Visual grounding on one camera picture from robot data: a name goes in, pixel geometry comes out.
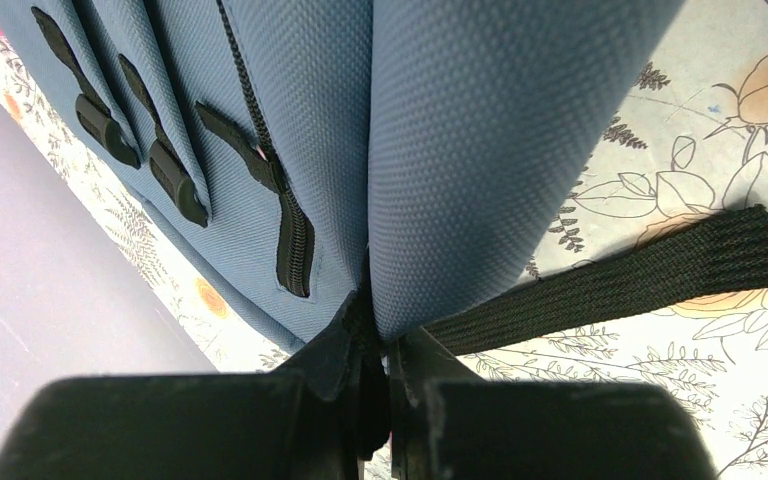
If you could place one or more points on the blue student backpack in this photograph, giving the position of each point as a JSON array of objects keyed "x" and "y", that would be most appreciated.
[{"x": 297, "y": 152}]

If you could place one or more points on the floral tablecloth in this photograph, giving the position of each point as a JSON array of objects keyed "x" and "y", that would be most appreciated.
[{"x": 364, "y": 180}]

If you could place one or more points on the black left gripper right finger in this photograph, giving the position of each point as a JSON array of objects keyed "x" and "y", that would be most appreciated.
[{"x": 449, "y": 423}]

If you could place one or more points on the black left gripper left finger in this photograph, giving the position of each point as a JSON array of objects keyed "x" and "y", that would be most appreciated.
[{"x": 299, "y": 421}]

